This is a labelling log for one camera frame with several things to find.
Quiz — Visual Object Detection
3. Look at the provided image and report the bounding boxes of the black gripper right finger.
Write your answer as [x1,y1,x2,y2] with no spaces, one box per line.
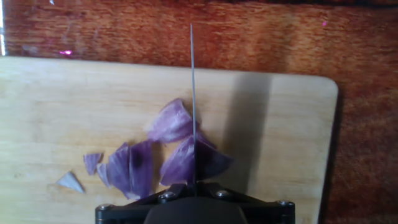
[196,183,249,203]

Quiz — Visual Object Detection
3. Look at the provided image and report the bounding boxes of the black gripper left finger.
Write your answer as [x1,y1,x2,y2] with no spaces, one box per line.
[140,183,195,205]

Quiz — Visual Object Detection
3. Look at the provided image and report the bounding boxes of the steel kitchen knife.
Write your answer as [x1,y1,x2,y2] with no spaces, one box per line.
[189,23,199,187]

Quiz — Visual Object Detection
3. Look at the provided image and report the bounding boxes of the purple onion wedge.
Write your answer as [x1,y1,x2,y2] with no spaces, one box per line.
[159,132,234,187]

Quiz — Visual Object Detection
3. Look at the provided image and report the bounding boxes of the dark purple onion slice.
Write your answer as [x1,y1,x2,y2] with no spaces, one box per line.
[128,139,155,200]

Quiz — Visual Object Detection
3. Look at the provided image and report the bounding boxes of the light purple onion slice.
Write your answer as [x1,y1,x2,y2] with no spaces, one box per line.
[145,98,200,144]

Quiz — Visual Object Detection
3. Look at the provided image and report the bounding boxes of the small purple onion piece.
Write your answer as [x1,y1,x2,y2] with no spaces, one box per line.
[82,152,104,176]

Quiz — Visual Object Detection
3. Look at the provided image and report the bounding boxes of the small pale onion piece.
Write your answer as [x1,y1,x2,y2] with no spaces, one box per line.
[55,170,86,194]

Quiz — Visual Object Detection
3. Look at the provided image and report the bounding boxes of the bamboo cutting board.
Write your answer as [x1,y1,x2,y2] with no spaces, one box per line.
[0,55,340,224]

